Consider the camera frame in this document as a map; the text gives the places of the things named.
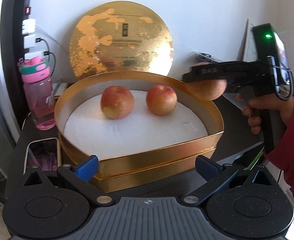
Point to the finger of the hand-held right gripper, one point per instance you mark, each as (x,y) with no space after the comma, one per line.
(207,71)

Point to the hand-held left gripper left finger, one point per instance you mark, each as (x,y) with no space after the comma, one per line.
(88,168)

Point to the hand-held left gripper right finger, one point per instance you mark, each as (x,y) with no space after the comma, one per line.
(207,168)

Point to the red apple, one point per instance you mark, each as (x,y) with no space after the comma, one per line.
(207,90)
(161,100)
(116,102)

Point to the gold gift box base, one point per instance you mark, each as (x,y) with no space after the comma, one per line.
(142,160)

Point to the gold round box lid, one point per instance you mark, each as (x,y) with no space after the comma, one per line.
(121,40)

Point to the person's right forearm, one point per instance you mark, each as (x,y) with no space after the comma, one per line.
(292,160)

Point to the person's right hand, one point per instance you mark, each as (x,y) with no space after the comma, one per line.
(279,110)

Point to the clear packet with black part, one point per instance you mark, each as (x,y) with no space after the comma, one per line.
(209,56)

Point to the framed paper certificate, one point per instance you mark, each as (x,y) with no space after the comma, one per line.
(249,42)

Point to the smartphone with clear case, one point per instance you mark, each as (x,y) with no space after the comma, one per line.
(43,155)

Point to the white box liner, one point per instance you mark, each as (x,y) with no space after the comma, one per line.
(136,135)

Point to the white notepad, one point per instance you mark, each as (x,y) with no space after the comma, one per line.
(59,88)

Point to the pink water bottle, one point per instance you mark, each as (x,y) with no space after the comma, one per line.
(38,97)

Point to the white charger plug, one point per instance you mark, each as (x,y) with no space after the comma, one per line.
(28,26)
(31,41)
(35,55)

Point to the black power strip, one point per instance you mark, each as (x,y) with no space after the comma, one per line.
(18,7)

